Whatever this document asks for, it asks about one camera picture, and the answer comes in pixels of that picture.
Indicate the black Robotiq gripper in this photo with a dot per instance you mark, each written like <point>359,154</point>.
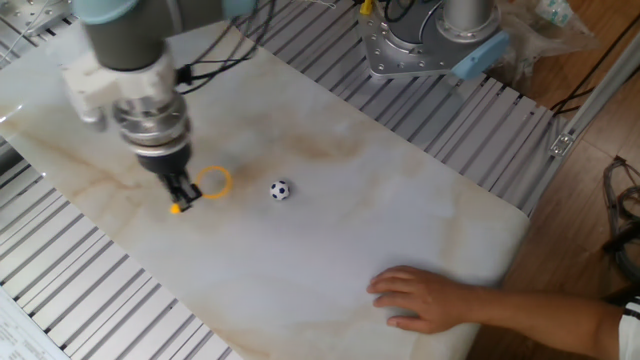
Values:
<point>165,161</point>

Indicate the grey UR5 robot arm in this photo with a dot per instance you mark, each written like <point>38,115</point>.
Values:
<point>135,45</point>

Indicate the person's bare forearm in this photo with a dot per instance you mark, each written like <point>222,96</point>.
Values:
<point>545,317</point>

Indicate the small soccer ball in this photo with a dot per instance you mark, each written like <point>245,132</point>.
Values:
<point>280,190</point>

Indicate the person's bare hand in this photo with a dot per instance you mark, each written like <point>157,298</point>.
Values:
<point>425,300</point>

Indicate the marble pattern board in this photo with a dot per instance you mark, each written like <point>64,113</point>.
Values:
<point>325,260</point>

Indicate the printed paper sheet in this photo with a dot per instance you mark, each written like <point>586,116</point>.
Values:
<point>22,335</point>

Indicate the silver robot mounting plate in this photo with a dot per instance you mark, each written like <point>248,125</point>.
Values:
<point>400,60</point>

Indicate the yellow connector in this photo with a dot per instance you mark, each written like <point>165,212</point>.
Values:
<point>366,6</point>

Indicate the clear plastic bag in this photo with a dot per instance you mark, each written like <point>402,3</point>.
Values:
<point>540,45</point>

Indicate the striped shirt sleeve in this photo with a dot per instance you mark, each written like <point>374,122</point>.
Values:
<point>631,330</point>

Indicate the silver metal bracket plate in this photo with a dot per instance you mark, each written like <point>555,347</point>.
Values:
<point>30,12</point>

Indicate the aluminium frame bar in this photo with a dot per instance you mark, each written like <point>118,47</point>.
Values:
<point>585,115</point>

